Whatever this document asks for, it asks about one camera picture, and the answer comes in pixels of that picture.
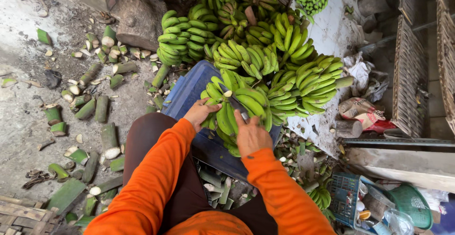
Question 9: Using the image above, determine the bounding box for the person's left hand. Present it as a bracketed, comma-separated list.
[183, 98, 223, 133]

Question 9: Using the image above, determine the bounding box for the person's right hand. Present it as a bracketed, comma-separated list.
[233, 109, 273, 158]

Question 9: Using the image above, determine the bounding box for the green banana bunch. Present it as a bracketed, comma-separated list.
[200, 69, 273, 158]

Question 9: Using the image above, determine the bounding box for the steel knife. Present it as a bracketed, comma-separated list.
[220, 84, 250, 122]

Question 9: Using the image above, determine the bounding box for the blue plastic crate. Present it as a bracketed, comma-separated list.
[161, 60, 282, 183]

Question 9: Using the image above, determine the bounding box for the heap of banana stem scraps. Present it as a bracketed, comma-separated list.
[275, 128, 339, 194]

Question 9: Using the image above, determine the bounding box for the small green banana hand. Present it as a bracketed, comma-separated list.
[308, 186, 333, 211]

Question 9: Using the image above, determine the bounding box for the short wooden log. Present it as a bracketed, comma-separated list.
[335, 119, 363, 139]

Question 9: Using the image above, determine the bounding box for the heap of cut banana stems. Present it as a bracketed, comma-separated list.
[36, 25, 256, 228]

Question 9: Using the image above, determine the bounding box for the blue plastic basket with items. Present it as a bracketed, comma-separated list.
[328, 172, 396, 235]

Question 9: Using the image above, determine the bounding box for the printed paper sack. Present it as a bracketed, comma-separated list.
[338, 97, 387, 130]

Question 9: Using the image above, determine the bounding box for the grey stone block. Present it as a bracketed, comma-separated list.
[110, 0, 168, 53]

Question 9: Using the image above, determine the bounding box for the crumpled white plastic sheet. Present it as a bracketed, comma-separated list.
[342, 52, 390, 103]

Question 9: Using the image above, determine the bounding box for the red plastic bag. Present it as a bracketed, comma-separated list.
[363, 119, 396, 133]

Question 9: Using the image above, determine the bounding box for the large woven wicker basket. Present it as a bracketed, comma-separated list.
[391, 14, 429, 138]

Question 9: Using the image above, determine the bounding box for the clear plastic bag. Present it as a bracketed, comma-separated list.
[383, 208, 415, 235]

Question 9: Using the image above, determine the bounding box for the green plastic basket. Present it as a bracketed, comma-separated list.
[385, 184, 434, 230]

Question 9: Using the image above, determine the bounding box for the thin metal pipe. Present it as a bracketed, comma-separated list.
[358, 19, 441, 51]

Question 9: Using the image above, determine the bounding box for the bamboo slat pallet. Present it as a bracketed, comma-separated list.
[0, 194, 62, 235]

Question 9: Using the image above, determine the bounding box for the grey metal rail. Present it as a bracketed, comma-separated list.
[343, 138, 455, 148]

